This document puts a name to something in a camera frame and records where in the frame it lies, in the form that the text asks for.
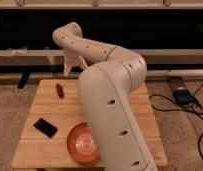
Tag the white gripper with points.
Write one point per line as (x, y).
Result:
(71, 59)

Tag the dark red pepper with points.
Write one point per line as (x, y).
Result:
(60, 91)

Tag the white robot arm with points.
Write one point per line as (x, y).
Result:
(103, 90)

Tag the orange ceramic bowl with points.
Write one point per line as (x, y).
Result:
(81, 145)

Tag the wooden table board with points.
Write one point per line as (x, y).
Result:
(36, 151)

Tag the black rectangular phone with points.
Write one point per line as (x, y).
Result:
(45, 127)

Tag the dark blue power adapter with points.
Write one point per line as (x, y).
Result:
(182, 96)

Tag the black bracket leg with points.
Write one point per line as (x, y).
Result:
(23, 80)

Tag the grey horizontal rail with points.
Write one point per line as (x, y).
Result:
(152, 56)

